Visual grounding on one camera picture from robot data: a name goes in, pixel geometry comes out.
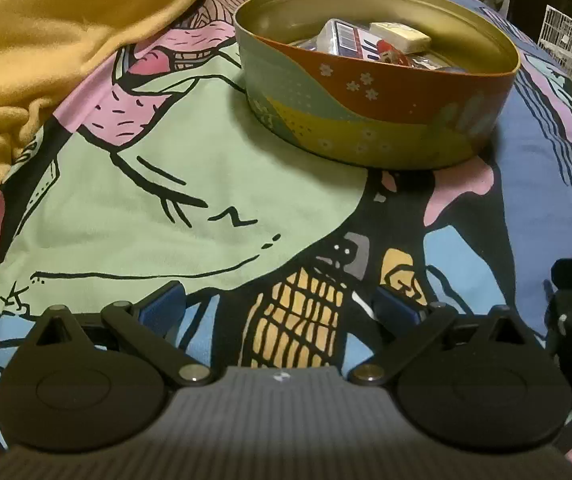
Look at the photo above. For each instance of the cream tissue packet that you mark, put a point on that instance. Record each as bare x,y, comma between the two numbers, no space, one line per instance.
400,35

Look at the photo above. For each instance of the round decorated tin container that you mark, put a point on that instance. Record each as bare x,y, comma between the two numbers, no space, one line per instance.
365,110

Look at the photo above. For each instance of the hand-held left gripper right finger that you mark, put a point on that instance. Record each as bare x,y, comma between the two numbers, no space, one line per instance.
398,307

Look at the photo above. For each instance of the colourful printed blanket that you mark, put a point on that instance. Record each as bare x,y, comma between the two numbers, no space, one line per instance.
191,200

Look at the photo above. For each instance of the yellow fleece blanket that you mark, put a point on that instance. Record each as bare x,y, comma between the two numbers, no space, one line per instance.
41,35

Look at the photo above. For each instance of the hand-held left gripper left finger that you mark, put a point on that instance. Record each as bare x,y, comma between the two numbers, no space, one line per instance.
163,307

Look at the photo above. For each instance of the red clear packet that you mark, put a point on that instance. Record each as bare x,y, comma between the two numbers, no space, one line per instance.
393,58

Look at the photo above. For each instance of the white striped box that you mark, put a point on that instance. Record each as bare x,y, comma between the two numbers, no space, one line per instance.
348,40

